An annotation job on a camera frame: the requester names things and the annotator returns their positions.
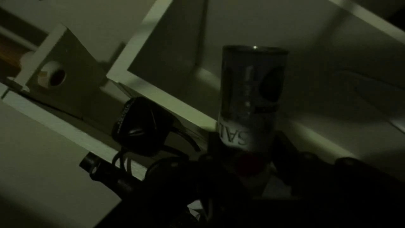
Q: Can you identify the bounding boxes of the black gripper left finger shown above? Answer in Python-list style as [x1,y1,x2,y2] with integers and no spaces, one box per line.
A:
[99,142,256,228]

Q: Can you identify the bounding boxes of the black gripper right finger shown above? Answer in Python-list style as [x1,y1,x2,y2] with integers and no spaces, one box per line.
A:
[269,133,405,228]

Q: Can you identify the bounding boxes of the white closet shelf unit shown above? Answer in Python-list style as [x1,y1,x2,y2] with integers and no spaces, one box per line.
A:
[0,0,405,228]

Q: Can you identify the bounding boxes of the wooden closet rod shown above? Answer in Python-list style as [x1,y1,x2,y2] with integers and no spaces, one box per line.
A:
[0,31,28,74]

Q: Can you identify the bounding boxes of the white closet rod bracket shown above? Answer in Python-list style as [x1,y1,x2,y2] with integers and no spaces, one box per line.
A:
[13,23,108,123]

